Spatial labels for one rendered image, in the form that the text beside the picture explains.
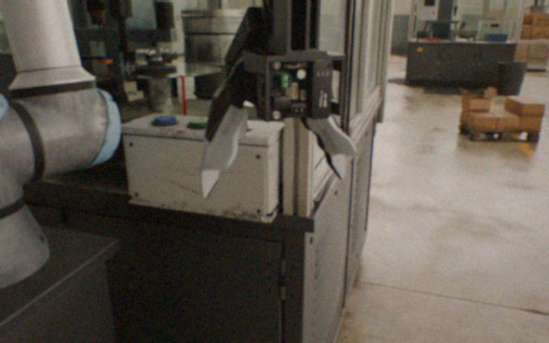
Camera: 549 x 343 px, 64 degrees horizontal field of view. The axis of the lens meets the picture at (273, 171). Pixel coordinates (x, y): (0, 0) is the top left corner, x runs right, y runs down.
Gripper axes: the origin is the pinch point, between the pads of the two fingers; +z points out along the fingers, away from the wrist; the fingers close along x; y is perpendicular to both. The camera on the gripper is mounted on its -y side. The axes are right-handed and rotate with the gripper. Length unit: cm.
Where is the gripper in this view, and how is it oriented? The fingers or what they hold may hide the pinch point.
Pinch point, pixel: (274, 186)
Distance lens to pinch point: 45.9
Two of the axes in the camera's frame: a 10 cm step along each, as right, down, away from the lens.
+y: 3.6, 3.1, -8.8
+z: 0.0, 9.4, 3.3
